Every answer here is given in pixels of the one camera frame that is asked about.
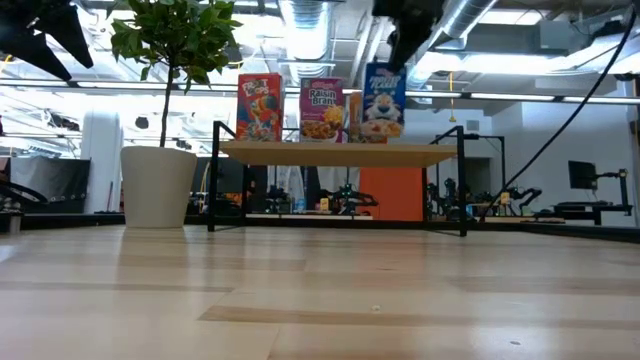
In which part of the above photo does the silver round ceiling duct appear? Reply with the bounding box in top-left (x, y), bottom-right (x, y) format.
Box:
top-left (404, 0), bottom-right (501, 91)

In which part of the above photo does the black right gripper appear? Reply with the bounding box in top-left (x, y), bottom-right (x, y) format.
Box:
top-left (372, 0), bottom-right (446, 73)

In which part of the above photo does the grey rectangular ceiling duct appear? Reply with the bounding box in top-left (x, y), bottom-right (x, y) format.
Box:
top-left (464, 22), bottom-right (576, 54)

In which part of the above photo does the orange partition panel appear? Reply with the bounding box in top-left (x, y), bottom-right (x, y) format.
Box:
top-left (358, 167), bottom-right (425, 222)

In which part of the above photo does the black fabric cover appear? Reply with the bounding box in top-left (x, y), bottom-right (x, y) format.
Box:
top-left (9, 157), bottom-right (92, 201)

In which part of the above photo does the wooden shelf with black frame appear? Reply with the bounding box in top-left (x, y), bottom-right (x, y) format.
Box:
top-left (207, 119), bottom-right (506, 238)

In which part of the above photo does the black computer monitor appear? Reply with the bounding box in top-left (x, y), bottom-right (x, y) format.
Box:
top-left (568, 160), bottom-right (599, 190)

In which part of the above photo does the orange Frosted Mini-Wheats cereal box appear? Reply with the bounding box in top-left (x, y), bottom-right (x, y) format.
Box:
top-left (347, 90), bottom-right (365, 145)

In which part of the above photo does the long ceiling light strip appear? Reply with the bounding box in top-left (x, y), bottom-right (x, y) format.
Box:
top-left (404, 89), bottom-right (640, 105)
top-left (0, 77), bottom-right (241, 92)

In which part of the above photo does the purple Raisin Bran cereal box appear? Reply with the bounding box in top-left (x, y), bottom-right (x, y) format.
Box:
top-left (298, 76), bottom-right (346, 144)

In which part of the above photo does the red Froot Loops cereal box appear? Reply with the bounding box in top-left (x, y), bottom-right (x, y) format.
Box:
top-left (235, 72), bottom-right (285, 143)

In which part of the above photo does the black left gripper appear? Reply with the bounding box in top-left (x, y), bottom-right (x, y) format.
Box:
top-left (0, 0), bottom-right (95, 82)

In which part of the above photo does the green leafy small tree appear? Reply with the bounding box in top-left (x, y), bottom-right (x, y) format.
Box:
top-left (108, 0), bottom-right (245, 149)

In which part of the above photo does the black aluminium table frame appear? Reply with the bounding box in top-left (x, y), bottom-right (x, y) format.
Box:
top-left (0, 212), bottom-right (640, 245)

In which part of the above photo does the white round column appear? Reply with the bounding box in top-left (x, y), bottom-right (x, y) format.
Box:
top-left (81, 109), bottom-right (125, 215)

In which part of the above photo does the yellow hanging ceiling cord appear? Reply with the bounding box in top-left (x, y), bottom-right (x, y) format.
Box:
top-left (447, 71), bottom-right (457, 124)

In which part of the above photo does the white round plant pot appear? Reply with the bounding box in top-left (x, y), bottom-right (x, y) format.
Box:
top-left (119, 145), bottom-right (199, 230)

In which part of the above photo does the black office desk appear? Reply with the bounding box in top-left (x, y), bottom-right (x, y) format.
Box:
top-left (552, 201), bottom-right (634, 226)

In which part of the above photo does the blue Frosted Flakes cereal box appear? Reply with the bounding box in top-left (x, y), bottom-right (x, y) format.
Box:
top-left (360, 62), bottom-right (407, 140)

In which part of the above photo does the long black right arm cable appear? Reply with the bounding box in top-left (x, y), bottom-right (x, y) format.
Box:
top-left (478, 4), bottom-right (640, 223)

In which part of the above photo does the silver ribbed ventilation duct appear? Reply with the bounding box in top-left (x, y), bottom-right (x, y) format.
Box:
top-left (284, 0), bottom-right (332, 84)

